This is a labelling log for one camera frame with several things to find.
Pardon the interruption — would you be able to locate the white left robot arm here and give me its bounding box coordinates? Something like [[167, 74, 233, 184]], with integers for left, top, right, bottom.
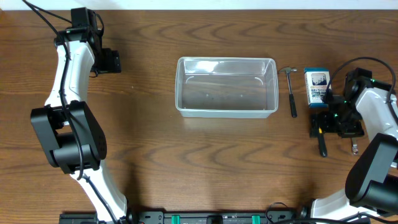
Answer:
[[30, 7, 134, 223]]

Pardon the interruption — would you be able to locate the black yellow screwdriver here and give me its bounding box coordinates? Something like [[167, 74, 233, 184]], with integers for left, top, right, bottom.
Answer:
[[318, 128, 328, 157]]

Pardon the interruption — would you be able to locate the small metal hammer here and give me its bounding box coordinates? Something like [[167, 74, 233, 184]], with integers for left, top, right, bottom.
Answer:
[[279, 67, 297, 118]]

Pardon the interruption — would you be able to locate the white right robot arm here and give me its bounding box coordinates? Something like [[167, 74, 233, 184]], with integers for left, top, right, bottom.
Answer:
[[306, 68, 397, 222]]

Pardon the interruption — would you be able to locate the blue screw box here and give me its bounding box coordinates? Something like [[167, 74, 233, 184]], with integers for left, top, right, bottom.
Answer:
[[304, 67, 330, 108]]

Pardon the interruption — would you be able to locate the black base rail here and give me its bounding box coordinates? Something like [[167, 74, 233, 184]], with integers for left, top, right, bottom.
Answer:
[[109, 209, 296, 224]]

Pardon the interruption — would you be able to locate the clear plastic container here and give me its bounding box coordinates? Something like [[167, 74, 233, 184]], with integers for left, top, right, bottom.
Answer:
[[175, 57, 279, 119]]

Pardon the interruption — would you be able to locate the silver wrench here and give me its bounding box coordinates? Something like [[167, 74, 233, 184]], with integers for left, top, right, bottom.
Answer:
[[351, 138, 359, 155]]

